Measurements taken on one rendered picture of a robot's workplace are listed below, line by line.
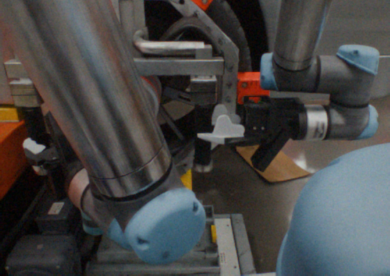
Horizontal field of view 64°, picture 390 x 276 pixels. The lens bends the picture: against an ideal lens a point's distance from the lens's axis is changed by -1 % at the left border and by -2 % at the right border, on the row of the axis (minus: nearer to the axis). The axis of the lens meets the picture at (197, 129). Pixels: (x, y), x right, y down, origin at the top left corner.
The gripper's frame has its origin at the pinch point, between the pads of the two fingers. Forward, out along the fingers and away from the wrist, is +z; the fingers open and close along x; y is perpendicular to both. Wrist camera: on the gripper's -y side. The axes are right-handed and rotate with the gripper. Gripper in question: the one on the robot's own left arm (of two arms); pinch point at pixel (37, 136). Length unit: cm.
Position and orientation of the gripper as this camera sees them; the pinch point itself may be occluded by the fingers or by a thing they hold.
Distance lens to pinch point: 72.1
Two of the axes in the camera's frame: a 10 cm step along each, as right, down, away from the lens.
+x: 6.9, -3.2, 6.5
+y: 0.0, 9.0, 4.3
